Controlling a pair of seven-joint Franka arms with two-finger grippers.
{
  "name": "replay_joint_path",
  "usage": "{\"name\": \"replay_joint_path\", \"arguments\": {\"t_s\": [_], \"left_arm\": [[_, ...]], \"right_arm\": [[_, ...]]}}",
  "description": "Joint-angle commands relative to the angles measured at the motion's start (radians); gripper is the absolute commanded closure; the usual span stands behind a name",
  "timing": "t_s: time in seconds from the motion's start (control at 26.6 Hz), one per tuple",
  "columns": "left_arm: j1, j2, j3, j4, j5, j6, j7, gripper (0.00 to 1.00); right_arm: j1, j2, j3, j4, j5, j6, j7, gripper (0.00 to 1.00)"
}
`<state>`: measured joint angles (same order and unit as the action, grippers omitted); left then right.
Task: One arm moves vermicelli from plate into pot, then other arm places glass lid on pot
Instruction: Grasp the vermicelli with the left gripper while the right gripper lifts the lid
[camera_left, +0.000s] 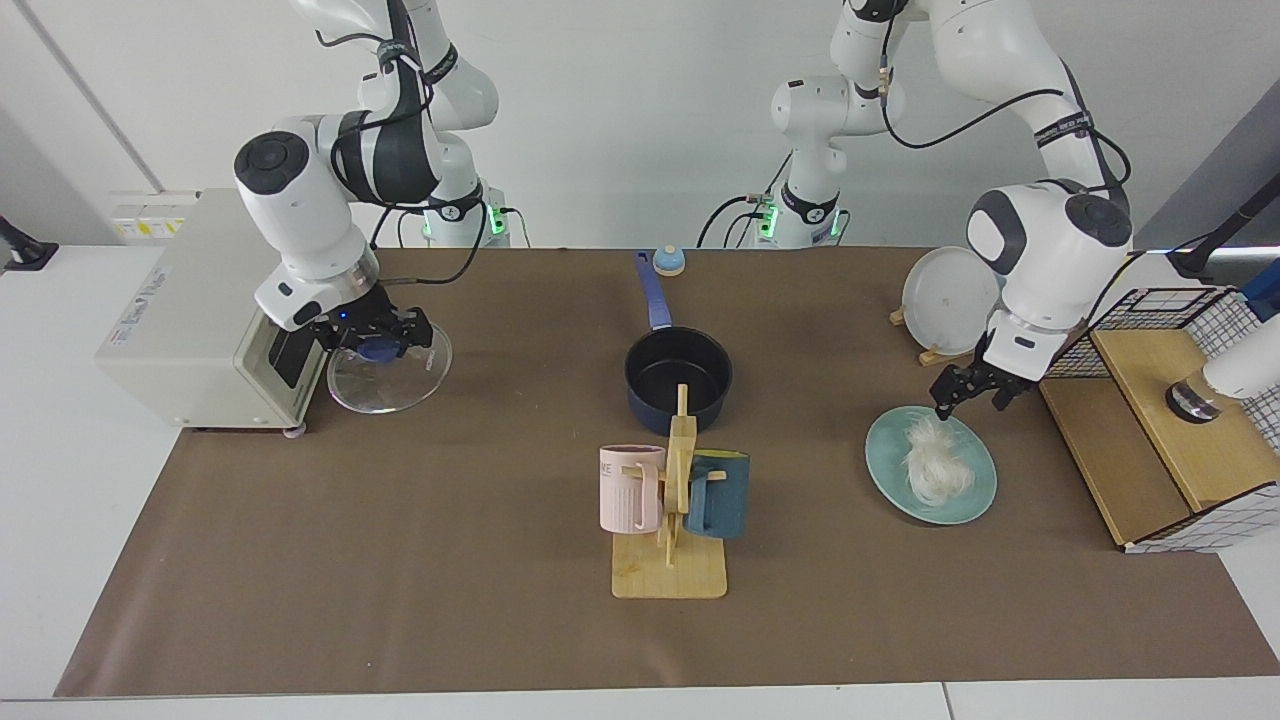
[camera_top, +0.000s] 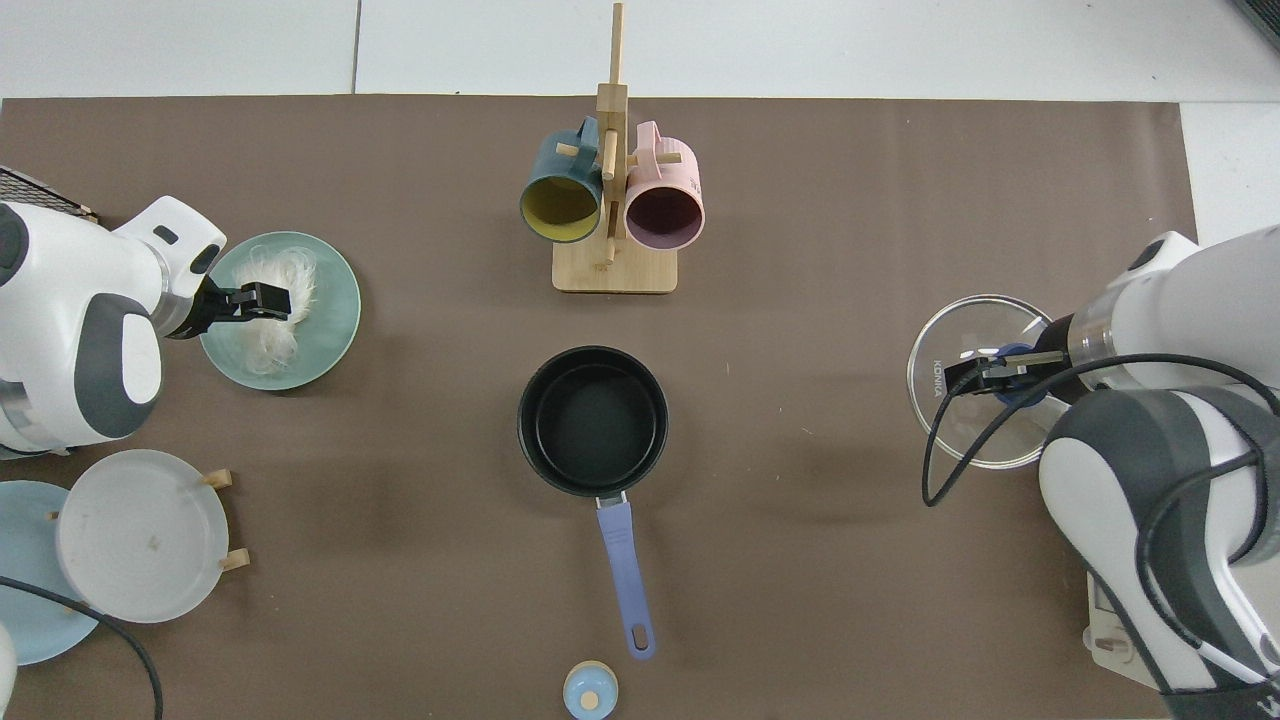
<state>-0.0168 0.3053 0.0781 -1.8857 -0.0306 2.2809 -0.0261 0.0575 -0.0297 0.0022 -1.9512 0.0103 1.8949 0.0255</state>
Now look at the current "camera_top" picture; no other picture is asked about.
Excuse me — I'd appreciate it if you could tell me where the white vermicelli bundle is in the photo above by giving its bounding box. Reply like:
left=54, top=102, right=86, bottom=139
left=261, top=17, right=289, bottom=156
left=225, top=243, right=319, bottom=377

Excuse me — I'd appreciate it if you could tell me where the glass lid with blue knob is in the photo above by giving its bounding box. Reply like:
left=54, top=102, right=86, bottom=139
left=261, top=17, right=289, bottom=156
left=907, top=294, right=1076, bottom=471

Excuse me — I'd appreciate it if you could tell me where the teal plate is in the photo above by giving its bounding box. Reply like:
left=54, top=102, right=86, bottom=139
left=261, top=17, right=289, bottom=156
left=198, top=231, right=362, bottom=392

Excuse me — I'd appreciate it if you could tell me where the wooden plate rack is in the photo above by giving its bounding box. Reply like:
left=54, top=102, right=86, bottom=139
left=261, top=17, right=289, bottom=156
left=45, top=468, right=251, bottom=573

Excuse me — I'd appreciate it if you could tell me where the grey plate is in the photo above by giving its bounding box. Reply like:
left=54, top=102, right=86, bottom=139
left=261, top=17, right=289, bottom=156
left=55, top=449, right=231, bottom=624

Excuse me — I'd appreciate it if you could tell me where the light blue plate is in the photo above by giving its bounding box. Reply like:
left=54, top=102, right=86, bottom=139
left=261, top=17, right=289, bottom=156
left=0, top=481, right=101, bottom=666

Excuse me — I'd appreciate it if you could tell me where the brown table cloth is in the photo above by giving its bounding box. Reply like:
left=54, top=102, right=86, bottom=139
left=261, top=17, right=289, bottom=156
left=0, top=95, right=1198, bottom=720

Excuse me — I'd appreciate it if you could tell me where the pale toaster oven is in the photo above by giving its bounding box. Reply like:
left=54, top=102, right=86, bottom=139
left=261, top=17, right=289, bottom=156
left=1083, top=570, right=1171, bottom=691

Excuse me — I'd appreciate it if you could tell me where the dark teal cup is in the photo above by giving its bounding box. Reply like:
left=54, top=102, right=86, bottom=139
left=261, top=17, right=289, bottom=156
left=518, top=116, right=605, bottom=244

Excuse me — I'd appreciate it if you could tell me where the wooden cup stand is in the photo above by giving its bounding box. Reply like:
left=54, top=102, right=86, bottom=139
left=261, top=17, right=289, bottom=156
left=551, top=2, right=684, bottom=295

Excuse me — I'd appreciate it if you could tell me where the pink cup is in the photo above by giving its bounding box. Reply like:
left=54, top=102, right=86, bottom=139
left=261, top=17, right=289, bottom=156
left=623, top=120, right=706, bottom=251

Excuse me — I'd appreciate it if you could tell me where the small blue round thing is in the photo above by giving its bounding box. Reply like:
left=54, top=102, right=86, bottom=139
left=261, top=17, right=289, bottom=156
left=563, top=661, right=619, bottom=718

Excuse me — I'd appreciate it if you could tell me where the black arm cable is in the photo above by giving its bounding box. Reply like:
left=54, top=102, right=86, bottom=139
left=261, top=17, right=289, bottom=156
left=0, top=575, right=164, bottom=720
left=922, top=352, right=1280, bottom=691

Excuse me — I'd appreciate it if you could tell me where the wire basket with wooden floor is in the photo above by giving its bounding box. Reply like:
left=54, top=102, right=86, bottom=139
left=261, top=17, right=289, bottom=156
left=0, top=165, right=99, bottom=223

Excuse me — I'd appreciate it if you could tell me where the black pan with blue handle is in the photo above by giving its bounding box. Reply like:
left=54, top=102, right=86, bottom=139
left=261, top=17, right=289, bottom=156
left=517, top=345, right=670, bottom=662

